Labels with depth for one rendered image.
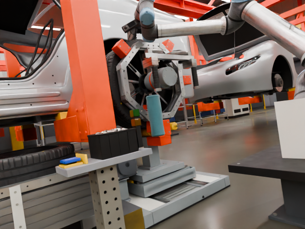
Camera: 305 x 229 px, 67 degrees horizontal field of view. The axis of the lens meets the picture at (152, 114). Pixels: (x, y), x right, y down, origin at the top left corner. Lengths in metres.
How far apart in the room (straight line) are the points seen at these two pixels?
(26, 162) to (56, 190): 0.22
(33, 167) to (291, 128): 1.33
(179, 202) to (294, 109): 0.83
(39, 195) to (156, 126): 0.73
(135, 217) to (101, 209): 0.26
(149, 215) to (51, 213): 0.51
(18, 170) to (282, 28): 1.53
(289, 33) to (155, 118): 0.84
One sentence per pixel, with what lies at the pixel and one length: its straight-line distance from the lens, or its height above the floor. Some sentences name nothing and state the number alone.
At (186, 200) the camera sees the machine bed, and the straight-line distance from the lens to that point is 1.56.
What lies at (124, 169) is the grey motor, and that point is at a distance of 1.53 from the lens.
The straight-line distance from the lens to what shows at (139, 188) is 1.61.
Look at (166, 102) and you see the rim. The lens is 1.79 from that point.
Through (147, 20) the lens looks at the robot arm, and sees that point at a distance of 1.49.
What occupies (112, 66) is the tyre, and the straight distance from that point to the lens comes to 1.55.
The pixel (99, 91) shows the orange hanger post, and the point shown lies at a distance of 1.30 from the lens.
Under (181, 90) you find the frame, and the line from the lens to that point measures 1.77.
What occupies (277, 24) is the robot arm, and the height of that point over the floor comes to 0.99.
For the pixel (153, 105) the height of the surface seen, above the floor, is 0.68.
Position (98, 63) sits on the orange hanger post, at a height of 0.94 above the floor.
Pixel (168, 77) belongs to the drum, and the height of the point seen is 0.84.
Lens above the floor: 0.62
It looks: level
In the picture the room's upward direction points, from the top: 8 degrees counter-clockwise
